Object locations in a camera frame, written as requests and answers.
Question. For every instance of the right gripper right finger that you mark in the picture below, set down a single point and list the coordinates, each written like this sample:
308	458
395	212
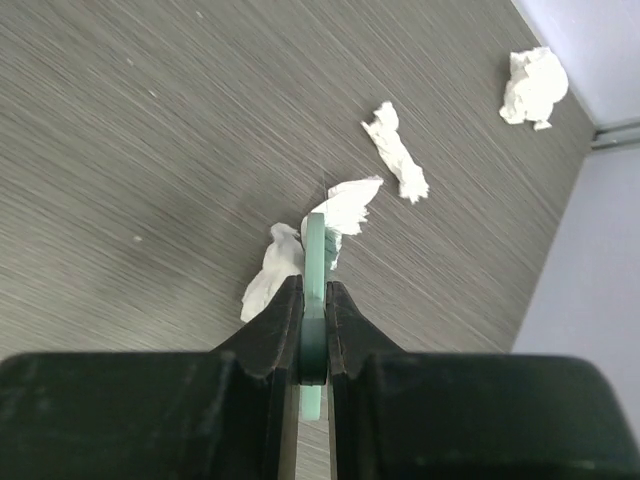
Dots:
397	414

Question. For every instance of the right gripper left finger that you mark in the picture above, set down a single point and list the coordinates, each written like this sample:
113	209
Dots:
218	414

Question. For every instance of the green hand brush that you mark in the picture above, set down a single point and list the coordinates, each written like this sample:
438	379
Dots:
313	350

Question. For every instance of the large paper scrap top right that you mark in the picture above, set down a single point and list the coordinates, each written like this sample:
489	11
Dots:
537	83

